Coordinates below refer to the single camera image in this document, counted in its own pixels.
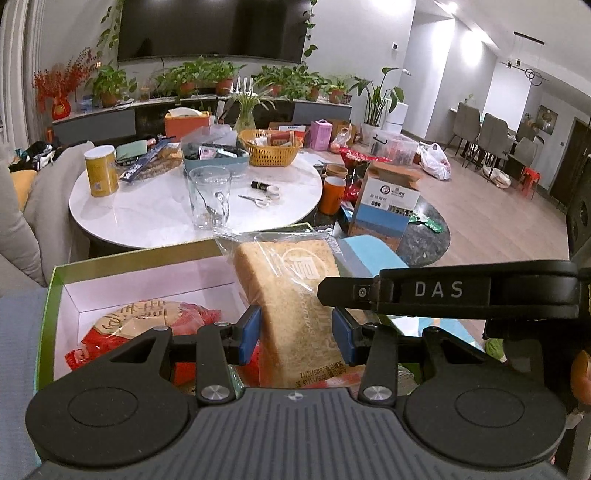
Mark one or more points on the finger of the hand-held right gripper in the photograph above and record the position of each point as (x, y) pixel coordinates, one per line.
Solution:
(346, 291)

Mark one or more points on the green cardboard box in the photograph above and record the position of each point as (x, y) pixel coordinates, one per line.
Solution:
(147, 286)

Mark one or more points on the scissors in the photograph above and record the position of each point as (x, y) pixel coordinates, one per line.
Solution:
(261, 201)

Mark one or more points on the glass mug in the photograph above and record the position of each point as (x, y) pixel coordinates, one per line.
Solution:
(203, 184)

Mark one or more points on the orange mug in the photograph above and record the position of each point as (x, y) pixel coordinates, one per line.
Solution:
(331, 198)

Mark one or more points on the yellow cushion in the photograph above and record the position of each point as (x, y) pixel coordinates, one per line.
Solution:
(23, 189)

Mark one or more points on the pale green pouch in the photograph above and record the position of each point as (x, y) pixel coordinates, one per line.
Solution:
(131, 150)

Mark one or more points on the red round pastry packet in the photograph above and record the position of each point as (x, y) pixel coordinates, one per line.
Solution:
(138, 323)

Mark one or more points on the orange tissue box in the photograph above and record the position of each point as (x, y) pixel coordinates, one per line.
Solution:
(184, 127)

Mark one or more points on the black pendant lamp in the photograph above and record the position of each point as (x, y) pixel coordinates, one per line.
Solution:
(528, 71)

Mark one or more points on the green foil packet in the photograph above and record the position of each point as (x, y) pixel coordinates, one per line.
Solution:
(431, 225)

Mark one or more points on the pale green cloth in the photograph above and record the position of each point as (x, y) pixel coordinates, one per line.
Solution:
(494, 348)

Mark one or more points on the white plastic bag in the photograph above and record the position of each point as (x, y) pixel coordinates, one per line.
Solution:
(434, 161)

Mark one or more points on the white curtain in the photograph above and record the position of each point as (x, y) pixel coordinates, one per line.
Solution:
(18, 60)

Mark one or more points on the round white table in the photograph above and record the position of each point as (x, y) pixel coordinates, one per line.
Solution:
(152, 217)

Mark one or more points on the beige sofa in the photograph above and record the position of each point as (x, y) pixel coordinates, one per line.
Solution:
(51, 198)

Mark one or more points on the person's right hand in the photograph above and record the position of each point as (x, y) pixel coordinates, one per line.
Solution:
(581, 374)

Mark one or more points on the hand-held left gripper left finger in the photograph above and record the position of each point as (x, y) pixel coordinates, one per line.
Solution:
(249, 334)

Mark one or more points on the white tape roll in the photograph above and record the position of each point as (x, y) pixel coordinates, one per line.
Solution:
(275, 196)

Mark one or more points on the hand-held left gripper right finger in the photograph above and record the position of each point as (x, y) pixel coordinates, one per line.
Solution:
(344, 334)

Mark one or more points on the metal spoon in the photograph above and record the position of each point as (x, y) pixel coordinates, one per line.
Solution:
(211, 210)

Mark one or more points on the framed picture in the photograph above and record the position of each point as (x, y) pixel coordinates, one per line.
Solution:
(548, 120)

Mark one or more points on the trailing vine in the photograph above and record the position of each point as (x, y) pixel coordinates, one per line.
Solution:
(110, 32)
(310, 41)

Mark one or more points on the red flower arrangement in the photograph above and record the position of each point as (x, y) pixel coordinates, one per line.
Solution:
(60, 83)

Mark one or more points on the black marker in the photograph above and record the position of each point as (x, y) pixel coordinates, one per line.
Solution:
(258, 184)

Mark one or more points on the grey-blue basin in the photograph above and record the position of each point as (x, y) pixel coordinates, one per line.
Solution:
(235, 167)

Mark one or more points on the dark TV cabinet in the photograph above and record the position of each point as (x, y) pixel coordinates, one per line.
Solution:
(101, 122)

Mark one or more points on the tall leafy plant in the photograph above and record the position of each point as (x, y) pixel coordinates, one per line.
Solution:
(376, 99)

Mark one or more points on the dark door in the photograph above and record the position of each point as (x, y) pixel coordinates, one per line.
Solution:
(570, 161)

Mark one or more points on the pink box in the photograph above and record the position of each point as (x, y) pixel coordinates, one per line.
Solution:
(321, 136)

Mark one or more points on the brown cup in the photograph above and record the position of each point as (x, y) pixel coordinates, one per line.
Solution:
(336, 171)

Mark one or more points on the wicker basket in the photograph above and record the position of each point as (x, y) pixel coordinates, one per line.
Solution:
(272, 157)

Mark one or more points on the grey dining chair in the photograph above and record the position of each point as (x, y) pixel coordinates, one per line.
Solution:
(491, 138)
(525, 154)
(464, 127)

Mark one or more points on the red stool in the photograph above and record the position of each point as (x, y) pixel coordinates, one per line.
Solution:
(530, 182)

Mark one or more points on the potted green plant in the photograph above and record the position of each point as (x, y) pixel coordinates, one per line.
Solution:
(226, 76)
(338, 90)
(111, 85)
(274, 81)
(311, 85)
(184, 76)

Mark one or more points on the black television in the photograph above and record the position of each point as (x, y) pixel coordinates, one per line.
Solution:
(207, 27)

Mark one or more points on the beige floor cushion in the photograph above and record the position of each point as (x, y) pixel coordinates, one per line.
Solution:
(496, 177)

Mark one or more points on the white air purifier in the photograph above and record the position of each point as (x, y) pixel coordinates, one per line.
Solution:
(398, 120)

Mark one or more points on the glass vase with grass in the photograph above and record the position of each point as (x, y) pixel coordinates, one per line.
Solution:
(244, 120)

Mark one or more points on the long dark blue packet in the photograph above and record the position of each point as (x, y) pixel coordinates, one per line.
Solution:
(143, 166)

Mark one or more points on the yellow can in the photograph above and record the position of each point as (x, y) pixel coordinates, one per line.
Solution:
(101, 173)

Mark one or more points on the brown and blue cardboard box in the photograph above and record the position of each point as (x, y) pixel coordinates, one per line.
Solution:
(378, 217)

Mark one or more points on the clear toast bread bag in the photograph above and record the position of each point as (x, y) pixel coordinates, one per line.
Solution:
(286, 300)

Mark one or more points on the dark round side table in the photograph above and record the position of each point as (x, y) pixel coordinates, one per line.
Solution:
(425, 244)

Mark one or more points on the dark clothes pile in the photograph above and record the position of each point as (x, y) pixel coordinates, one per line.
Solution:
(37, 154)

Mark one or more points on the clear plastic storage bin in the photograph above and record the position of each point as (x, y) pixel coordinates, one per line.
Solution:
(397, 147)

